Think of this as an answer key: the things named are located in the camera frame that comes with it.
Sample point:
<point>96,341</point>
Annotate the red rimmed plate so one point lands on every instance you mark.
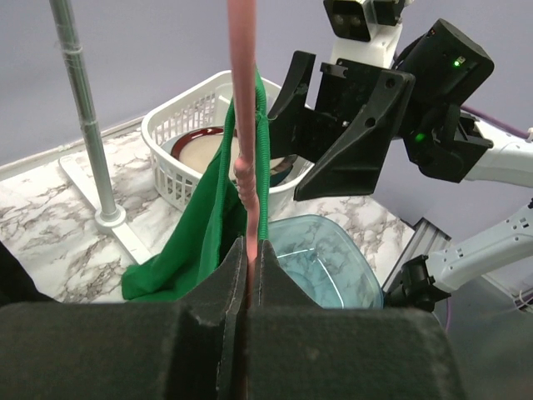
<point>197,148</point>

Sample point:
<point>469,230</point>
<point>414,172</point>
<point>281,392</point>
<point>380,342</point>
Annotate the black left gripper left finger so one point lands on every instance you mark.
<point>186,349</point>

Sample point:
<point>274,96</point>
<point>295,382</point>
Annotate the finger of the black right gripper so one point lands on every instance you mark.
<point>348,133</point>
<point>292,96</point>

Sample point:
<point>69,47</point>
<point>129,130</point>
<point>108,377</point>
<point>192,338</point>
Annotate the white plastic basket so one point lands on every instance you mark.
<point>167,128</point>

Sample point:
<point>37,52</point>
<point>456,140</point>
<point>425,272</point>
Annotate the dark rimmed plate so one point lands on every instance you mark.
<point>280,168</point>

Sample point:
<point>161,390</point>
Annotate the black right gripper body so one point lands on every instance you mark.
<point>439,137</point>

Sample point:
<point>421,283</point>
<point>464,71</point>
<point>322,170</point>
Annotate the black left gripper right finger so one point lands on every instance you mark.
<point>299,350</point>

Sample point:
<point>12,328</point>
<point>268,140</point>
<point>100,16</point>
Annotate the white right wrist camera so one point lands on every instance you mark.
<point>367,31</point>

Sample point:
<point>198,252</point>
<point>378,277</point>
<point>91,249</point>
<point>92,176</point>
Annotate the pink wire hanger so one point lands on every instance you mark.
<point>242,35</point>

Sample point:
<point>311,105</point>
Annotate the silver clothes rack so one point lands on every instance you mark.
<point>110,217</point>

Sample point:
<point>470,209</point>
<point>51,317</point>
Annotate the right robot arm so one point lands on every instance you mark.
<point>383,223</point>

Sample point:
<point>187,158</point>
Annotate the blue transparent container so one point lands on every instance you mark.
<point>322,259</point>

